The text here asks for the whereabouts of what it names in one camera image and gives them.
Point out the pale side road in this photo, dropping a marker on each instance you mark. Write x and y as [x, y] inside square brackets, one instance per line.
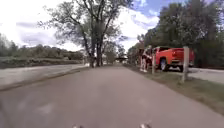
[210, 75]

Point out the grey asphalt path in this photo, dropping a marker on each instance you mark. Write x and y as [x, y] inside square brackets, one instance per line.
[103, 96]

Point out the distant tree line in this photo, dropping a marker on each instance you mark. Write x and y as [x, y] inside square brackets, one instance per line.
[36, 52]

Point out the robot's own part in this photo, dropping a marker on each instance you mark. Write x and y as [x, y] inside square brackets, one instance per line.
[145, 125]
[75, 126]

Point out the thin wooden post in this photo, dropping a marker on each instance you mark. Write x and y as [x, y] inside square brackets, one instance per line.
[153, 61]

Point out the grass strip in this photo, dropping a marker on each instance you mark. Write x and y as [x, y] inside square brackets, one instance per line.
[196, 87]

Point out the clump of tall trees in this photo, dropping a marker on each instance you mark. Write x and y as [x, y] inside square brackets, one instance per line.
[95, 33]

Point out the red pickup truck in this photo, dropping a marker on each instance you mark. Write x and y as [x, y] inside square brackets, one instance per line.
[173, 57]

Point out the thick wooden post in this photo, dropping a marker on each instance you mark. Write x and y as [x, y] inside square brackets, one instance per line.
[185, 63]

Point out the dense dark wood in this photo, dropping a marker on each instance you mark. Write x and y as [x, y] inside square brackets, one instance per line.
[193, 26]

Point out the person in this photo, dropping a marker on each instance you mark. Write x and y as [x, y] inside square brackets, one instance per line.
[145, 59]

